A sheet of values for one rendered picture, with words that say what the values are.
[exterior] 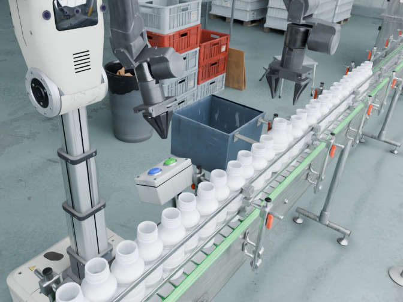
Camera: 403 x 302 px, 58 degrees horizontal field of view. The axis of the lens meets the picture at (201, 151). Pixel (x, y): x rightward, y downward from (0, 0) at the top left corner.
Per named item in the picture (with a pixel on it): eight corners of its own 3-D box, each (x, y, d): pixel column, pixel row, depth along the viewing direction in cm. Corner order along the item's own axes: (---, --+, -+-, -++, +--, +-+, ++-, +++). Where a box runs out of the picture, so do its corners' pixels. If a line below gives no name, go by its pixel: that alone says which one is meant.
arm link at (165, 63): (129, 28, 86) (111, 50, 82) (167, 18, 80) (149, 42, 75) (155, 68, 94) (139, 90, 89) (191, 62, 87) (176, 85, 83)
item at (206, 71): (198, 85, 392) (200, 65, 380) (168, 76, 410) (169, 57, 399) (226, 72, 436) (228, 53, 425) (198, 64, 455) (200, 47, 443)
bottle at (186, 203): (187, 267, 81) (191, 211, 72) (165, 255, 83) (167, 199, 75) (201, 251, 85) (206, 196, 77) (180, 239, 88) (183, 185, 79)
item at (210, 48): (200, 65, 381) (201, 44, 369) (169, 57, 399) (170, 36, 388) (229, 53, 425) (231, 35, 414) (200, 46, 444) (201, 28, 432)
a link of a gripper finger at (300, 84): (283, 96, 103) (289, 64, 99) (306, 103, 100) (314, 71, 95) (272, 103, 99) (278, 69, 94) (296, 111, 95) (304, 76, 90)
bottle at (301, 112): (282, 148, 129) (291, 106, 121) (299, 150, 129) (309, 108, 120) (283, 157, 124) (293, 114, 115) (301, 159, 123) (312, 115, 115)
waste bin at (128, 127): (133, 151, 310) (130, 80, 277) (98, 134, 332) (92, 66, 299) (168, 133, 342) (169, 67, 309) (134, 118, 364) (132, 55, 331)
